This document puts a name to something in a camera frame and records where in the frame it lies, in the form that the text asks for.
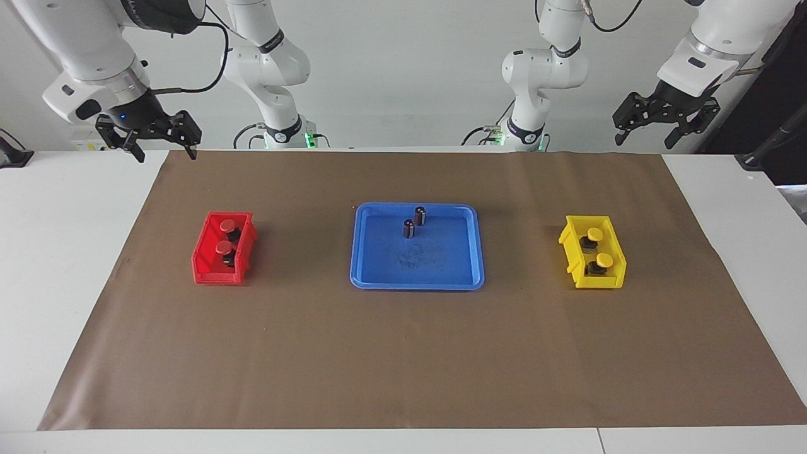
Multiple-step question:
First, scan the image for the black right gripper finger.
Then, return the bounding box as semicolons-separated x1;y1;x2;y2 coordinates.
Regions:
120;131;147;163
178;125;203;160

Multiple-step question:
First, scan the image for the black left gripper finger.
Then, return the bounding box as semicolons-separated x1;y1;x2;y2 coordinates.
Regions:
613;93;644;147
664;117;702;150

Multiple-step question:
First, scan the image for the blue plastic tray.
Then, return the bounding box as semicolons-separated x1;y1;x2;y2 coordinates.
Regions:
349;202;486;291

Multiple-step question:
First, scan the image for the dark background panel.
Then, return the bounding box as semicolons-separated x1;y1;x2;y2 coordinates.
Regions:
694;0;807;185

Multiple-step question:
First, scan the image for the black stand pole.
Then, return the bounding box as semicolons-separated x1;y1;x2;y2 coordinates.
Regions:
734;120;807;171

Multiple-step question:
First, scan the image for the red plastic bin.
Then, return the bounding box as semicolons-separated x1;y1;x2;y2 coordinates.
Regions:
191;211;258;286

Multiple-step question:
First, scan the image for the grey metal object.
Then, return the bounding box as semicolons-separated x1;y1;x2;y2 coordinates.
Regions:
777;184;807;226

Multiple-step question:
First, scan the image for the yellow plastic bin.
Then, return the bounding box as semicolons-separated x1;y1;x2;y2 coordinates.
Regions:
558;215;627;290

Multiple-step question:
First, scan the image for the brown table mat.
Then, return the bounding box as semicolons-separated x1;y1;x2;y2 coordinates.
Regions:
37;149;807;431

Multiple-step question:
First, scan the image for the white wall socket strip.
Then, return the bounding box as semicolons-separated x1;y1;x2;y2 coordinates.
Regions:
69;126;108;151

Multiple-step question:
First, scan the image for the black right base cable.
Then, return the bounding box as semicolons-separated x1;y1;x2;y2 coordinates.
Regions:
232;123;265;150

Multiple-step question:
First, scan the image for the black base cable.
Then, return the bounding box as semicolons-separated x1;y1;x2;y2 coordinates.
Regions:
462;101;514;147
232;123;265;150

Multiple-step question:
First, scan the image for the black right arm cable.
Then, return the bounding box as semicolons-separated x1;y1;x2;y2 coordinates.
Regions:
150;22;231;95

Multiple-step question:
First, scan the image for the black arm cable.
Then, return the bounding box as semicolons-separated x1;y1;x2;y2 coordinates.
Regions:
583;0;644;33
150;22;231;95

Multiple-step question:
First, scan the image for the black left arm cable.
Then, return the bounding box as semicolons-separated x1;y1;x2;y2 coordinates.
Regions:
583;0;644;33

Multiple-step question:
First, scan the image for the black clamp mount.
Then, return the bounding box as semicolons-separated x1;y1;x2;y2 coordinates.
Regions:
0;129;34;168

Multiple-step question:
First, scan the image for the black left base cable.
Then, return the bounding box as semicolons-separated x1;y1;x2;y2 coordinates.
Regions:
462;101;514;147

